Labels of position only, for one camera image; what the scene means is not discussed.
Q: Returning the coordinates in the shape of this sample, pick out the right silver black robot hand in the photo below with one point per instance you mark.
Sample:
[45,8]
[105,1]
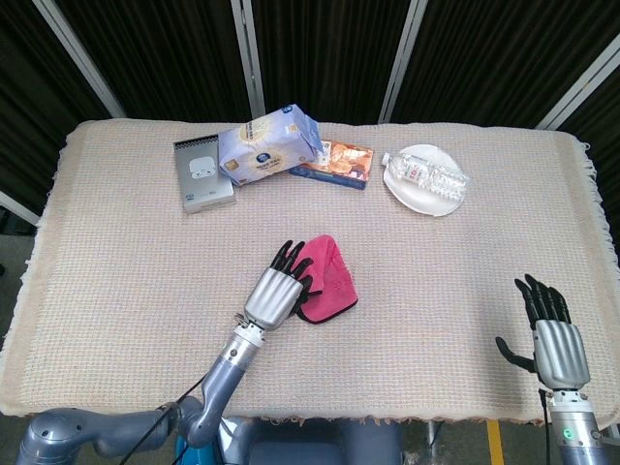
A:
[562,353]

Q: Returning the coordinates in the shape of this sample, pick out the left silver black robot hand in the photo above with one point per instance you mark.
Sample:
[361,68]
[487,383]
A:
[273,300]

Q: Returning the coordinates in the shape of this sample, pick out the pink microfiber cloth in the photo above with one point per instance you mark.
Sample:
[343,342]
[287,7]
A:
[334,286]

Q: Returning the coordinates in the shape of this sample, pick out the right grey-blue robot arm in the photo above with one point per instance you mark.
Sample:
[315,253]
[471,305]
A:
[579,436]

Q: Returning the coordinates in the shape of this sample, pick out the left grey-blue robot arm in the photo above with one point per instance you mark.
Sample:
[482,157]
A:
[223,378]

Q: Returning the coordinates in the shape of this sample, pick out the grey earbuds box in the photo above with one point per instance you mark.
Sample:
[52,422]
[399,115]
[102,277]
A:
[201,184]

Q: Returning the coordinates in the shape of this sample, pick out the grey-blue robot torso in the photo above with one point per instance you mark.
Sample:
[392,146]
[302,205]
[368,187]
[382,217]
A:
[315,445]

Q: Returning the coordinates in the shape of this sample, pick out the orange blue biscuit box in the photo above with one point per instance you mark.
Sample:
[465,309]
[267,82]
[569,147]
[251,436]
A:
[344,164]

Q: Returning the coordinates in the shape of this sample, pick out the beige woven tablecloth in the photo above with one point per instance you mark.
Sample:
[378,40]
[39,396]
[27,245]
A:
[121,290]

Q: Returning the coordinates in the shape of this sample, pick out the blue white tissue pack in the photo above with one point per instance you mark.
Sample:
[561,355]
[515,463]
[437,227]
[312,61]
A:
[266,145]

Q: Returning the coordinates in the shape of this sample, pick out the blue plastic base cover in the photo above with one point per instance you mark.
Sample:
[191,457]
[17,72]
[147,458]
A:
[208,457]

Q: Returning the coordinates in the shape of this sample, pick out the white paper plate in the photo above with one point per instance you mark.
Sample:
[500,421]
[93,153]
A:
[421,196]

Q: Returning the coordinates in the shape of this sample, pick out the clear plastic water bottle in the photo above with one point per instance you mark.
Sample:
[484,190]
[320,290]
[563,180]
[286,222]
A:
[426,172]

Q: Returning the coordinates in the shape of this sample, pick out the dark pleated curtain panel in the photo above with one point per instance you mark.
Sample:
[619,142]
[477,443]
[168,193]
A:
[160,48]
[605,126]
[329,48]
[29,97]
[508,48]

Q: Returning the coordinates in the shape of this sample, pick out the white partition frame post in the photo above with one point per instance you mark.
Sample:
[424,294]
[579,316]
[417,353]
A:
[247,48]
[405,48]
[19,208]
[581,94]
[73,48]

